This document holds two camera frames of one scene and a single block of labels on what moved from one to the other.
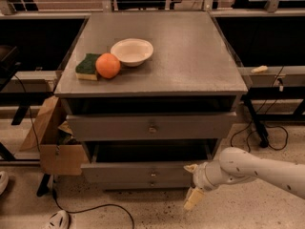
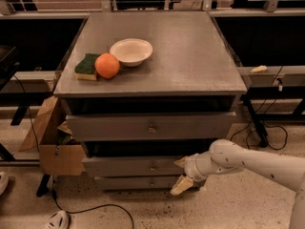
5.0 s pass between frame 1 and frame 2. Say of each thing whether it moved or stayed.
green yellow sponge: stayed
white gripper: moved
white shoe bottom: stayed
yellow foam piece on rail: stayed
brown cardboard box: stayed
